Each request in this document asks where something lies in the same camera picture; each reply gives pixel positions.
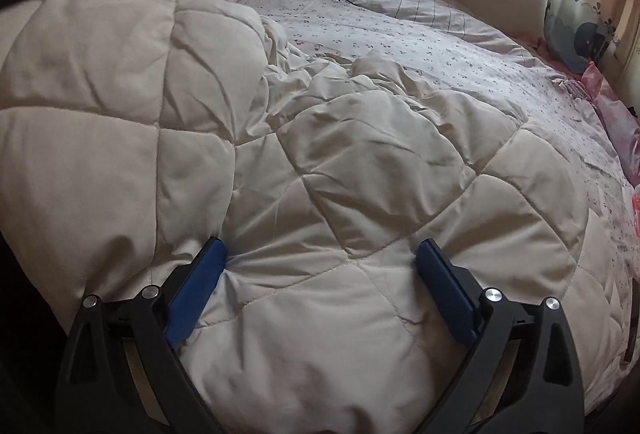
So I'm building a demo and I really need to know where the cream quilted down coat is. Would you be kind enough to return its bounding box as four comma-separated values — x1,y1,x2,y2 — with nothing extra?
1,0,574,433

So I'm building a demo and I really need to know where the pink floral quilt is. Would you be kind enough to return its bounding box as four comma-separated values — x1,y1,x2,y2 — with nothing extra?
570,62,639,234

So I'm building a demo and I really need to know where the cherry print bed sheet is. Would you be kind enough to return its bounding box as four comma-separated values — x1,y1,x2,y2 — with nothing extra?
231,0,639,410

